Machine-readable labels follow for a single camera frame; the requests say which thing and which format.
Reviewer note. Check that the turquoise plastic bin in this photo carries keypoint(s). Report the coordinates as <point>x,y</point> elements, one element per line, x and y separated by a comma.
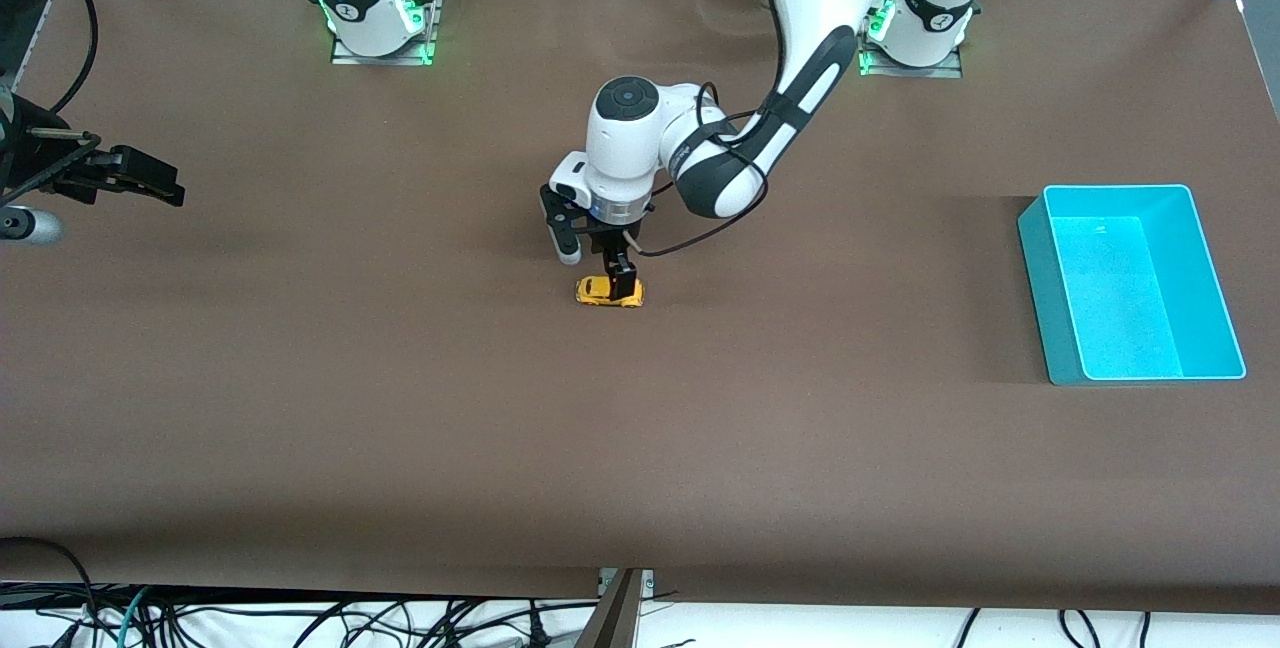
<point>1130,308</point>

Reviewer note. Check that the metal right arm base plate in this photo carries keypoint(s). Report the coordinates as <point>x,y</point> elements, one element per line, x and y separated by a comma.
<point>432,38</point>

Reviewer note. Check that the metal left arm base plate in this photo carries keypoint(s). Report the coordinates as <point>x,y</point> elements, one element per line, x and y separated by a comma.
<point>950,71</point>

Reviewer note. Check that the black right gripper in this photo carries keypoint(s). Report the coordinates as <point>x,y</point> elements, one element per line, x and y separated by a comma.
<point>22,156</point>

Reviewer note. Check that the yellow beetle toy car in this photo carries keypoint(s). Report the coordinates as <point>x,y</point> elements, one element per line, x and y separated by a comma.
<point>605,295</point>

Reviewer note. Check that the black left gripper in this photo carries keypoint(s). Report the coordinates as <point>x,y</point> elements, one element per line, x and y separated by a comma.
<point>613,242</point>

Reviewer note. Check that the metal table leg bracket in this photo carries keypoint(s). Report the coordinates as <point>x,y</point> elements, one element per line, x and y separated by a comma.
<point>620,618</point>

